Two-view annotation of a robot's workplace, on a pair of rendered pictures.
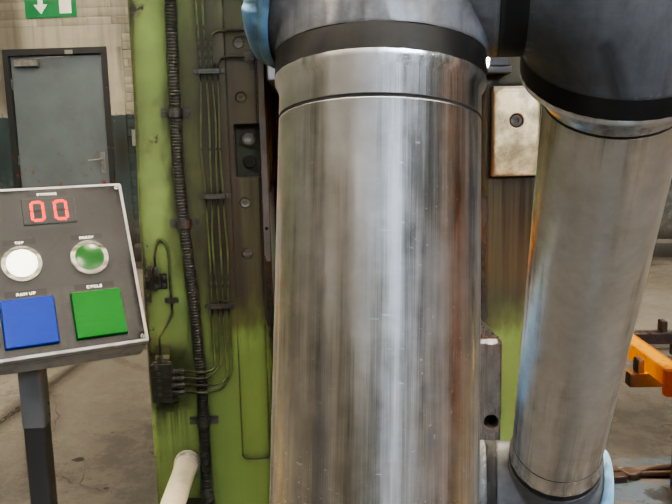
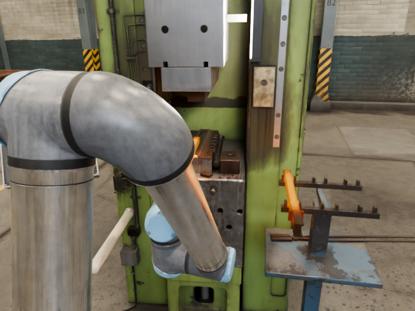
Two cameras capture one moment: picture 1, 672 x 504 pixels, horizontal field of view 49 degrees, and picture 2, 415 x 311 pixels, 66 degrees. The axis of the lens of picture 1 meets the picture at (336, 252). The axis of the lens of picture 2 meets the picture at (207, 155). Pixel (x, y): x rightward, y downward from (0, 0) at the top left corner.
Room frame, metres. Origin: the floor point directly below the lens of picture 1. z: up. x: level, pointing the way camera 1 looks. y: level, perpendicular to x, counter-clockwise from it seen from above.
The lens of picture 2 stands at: (0.02, -0.31, 1.47)
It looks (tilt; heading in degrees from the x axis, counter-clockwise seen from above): 20 degrees down; 9
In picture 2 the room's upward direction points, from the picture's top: 1 degrees counter-clockwise
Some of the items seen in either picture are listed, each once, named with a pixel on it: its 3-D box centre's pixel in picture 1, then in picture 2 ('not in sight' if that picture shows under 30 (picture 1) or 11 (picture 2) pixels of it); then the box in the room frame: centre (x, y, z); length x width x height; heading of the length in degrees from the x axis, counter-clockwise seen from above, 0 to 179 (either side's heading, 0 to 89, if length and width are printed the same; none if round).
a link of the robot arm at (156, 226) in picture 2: not in sight; (165, 216); (0.76, -0.09, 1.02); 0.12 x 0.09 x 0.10; 2
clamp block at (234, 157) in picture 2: not in sight; (230, 161); (1.36, -0.21, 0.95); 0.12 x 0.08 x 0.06; 2
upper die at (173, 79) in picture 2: not in sight; (193, 74); (1.51, -0.03, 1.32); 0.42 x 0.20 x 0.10; 2
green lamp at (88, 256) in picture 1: (89, 257); not in sight; (1.16, 0.39, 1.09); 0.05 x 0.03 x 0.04; 92
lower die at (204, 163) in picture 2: not in sight; (195, 148); (1.51, -0.03, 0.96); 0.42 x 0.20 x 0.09; 2
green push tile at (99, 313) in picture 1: (98, 314); not in sight; (1.12, 0.37, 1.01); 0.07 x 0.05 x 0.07; 117
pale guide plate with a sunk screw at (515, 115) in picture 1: (515, 131); (263, 87); (1.44, -0.35, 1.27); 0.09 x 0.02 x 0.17; 92
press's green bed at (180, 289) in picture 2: not in sight; (208, 266); (1.52, -0.08, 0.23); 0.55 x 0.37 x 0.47; 2
